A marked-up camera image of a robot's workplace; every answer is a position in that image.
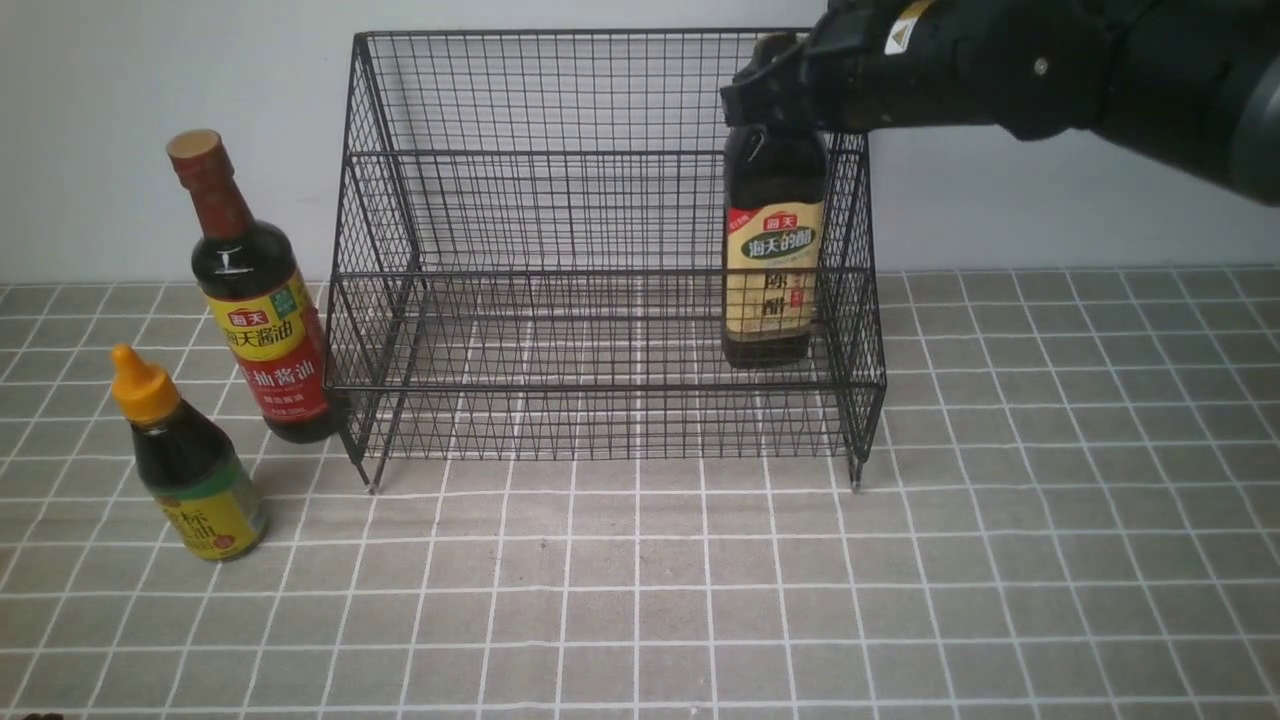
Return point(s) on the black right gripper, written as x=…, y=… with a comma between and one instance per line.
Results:
x=1033, y=68

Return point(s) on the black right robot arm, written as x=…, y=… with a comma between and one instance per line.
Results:
x=1193, y=85

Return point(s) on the small bottle orange cap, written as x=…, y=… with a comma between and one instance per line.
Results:
x=187, y=463

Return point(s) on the vinegar bottle beige label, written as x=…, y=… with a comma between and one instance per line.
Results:
x=774, y=204

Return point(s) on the soy sauce bottle red label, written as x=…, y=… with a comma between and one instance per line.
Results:
x=247, y=272

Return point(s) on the black wire mesh rack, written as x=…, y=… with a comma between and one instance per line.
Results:
x=527, y=260

